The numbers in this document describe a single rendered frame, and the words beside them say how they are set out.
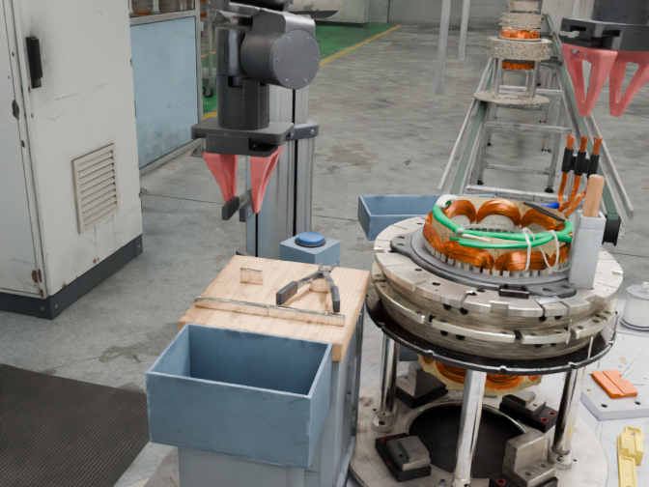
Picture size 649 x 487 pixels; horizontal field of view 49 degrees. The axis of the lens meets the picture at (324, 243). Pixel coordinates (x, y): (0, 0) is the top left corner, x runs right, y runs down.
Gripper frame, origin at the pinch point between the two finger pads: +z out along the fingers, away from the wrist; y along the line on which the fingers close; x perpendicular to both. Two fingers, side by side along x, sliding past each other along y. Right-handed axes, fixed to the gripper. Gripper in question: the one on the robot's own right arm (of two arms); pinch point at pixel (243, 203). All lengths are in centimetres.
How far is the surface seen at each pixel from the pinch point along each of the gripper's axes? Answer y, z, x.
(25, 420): -106, 115, 99
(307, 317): 8.7, 11.4, -4.1
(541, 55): 61, 10, 306
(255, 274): 0.2, 10.5, 3.9
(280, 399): 9.2, 13.0, -18.5
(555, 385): 44, 40, 37
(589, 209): 39.1, -0.7, 7.7
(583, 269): 39.5, 6.6, 7.2
